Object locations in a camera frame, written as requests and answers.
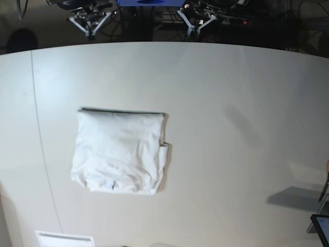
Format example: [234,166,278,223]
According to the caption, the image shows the white T-shirt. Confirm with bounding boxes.
[70,109,169,195]

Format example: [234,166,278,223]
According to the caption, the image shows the blue box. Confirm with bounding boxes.
[115,0,185,7]

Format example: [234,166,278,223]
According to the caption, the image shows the power strip with red light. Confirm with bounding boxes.
[221,16,250,26]

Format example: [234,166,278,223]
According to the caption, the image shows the white paper sheet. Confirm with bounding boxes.
[35,231,96,247]

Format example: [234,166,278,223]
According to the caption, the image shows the grey tablet stand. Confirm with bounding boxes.
[307,194,329,234]

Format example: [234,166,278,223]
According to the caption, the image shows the dark tablet screen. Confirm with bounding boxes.
[310,214,329,247]

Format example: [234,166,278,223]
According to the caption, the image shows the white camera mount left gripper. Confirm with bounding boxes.
[177,9,217,39]

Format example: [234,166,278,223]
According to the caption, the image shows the white camera mount gripper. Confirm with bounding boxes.
[68,11,112,41]
[177,9,217,39]

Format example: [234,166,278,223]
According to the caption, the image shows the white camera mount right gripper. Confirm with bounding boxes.
[68,11,112,41]

